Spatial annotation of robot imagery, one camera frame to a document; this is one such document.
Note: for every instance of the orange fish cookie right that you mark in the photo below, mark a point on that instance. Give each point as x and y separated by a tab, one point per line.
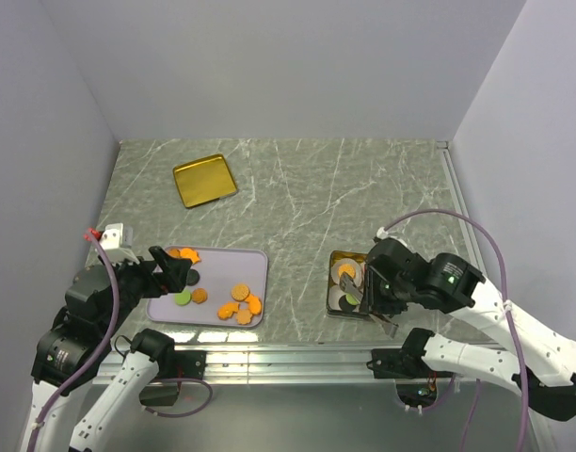
254	305

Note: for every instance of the lilac plastic tray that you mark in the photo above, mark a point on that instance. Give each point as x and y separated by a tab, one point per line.
220	270

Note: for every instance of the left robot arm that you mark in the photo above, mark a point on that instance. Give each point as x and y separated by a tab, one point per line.
69	355

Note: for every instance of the gold cookie tin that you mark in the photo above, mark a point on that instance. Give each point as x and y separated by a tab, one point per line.
360	258

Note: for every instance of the gold tin lid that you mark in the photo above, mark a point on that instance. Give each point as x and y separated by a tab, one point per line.
204	180

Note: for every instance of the orange fish cookie bottom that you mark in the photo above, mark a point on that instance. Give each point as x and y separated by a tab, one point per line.
226	311

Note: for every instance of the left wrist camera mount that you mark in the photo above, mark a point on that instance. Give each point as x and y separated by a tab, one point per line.
116	240

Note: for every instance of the metal tongs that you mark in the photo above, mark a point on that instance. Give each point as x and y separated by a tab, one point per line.
347	285

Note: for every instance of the black sandwich cookie left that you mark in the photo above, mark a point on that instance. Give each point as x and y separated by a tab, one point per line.
192	277

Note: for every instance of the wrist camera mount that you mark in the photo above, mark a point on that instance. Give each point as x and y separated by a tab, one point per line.
383	234
116	240

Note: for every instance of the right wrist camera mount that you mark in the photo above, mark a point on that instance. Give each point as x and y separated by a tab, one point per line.
383	234

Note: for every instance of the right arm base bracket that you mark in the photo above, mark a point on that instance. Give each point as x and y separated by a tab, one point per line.
417	387

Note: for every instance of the black white sandwich cookie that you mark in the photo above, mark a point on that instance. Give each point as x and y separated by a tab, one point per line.
345	308

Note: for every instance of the aluminium rail frame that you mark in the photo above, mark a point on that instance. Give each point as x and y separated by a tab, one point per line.
298	200

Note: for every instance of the orange fish cookie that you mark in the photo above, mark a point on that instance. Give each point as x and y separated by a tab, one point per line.
190	254
254	305
226	311

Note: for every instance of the orange fish cookie top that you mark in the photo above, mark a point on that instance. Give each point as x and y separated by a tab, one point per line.
190	254

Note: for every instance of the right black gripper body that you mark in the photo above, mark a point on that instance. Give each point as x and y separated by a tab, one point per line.
386	296

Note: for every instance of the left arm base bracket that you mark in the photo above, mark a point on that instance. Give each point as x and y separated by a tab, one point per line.
185	364

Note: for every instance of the green macaron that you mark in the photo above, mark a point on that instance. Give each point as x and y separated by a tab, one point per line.
183	298
351	300

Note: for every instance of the orange leaf cookie bottom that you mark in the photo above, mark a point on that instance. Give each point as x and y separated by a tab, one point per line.
243	316

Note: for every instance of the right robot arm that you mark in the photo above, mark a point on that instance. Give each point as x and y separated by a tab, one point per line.
532	360

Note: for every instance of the round waffle cookie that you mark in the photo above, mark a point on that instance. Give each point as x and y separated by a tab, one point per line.
348	270
240	292

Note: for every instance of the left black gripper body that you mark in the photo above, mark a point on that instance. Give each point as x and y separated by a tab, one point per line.
136	281

